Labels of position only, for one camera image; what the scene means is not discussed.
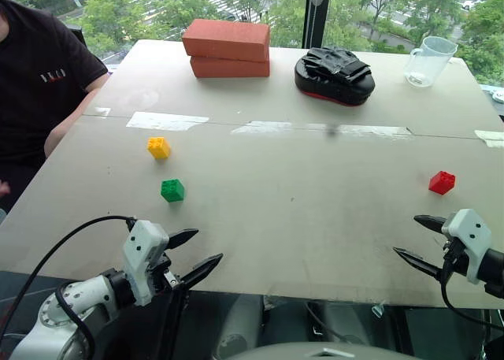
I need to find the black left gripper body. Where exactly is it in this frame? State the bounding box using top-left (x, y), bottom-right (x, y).
top-left (149, 252), bottom-right (187, 297)

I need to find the black cable under table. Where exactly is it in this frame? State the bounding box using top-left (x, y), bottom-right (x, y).
top-left (304, 301), bottom-right (358, 344)

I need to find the red clay brick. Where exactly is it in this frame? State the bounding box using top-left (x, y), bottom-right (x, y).
top-left (189, 54), bottom-right (271, 80)
top-left (181, 18), bottom-right (272, 64)

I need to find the grey rounded shape under table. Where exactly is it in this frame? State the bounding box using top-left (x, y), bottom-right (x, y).
top-left (213, 294), bottom-right (265, 359)

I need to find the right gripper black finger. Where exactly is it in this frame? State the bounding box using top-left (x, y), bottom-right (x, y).
top-left (413, 214), bottom-right (448, 236)
top-left (391, 246), bottom-right (445, 280)

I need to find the black boxing focus pad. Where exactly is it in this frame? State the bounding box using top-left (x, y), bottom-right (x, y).
top-left (294, 46), bottom-right (376, 108)

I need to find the clear tape strip at edge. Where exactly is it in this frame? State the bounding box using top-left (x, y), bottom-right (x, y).
top-left (473, 128), bottom-right (504, 149)

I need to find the long clear tape strip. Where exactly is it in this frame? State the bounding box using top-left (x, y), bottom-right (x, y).
top-left (231, 120), bottom-right (413, 141)

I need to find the person in black t-shirt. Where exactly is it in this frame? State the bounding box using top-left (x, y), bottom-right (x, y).
top-left (0, 0), bottom-right (109, 215)

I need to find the red toy building block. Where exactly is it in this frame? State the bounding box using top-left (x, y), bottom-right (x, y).
top-left (428, 170), bottom-right (457, 196)

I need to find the grey robot torso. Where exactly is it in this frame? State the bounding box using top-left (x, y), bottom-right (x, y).
top-left (218, 341), bottom-right (421, 360)

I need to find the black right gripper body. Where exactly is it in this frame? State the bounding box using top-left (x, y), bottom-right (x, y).
top-left (442, 236), bottom-right (471, 277)

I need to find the green toy building block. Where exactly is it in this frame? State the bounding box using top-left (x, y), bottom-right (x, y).
top-left (160, 178), bottom-right (186, 203)

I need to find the short clear tape strip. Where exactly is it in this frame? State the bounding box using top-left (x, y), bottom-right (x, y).
top-left (125, 111), bottom-right (210, 132)

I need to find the dark window frame post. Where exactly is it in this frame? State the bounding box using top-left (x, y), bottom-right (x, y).
top-left (302, 0), bottom-right (332, 50)

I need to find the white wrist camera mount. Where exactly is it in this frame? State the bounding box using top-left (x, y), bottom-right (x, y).
top-left (441, 208), bottom-right (494, 286)
top-left (122, 219), bottom-right (171, 307)

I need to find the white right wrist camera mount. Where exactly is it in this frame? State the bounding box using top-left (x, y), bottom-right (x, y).
top-left (441, 208), bottom-right (494, 286)

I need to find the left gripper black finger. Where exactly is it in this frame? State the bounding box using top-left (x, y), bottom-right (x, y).
top-left (166, 228), bottom-right (199, 251)
top-left (180, 253), bottom-right (224, 291)

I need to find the yellow toy building block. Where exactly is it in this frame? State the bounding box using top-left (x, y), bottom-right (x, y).
top-left (146, 136), bottom-right (172, 161)

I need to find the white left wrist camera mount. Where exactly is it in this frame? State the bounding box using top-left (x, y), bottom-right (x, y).
top-left (122, 219), bottom-right (171, 307)

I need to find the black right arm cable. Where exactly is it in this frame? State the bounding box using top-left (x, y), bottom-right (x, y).
top-left (439, 253), bottom-right (504, 332)

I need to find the clear plastic measuring cup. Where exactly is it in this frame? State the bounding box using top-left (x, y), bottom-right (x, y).
top-left (403, 35), bottom-right (459, 89)

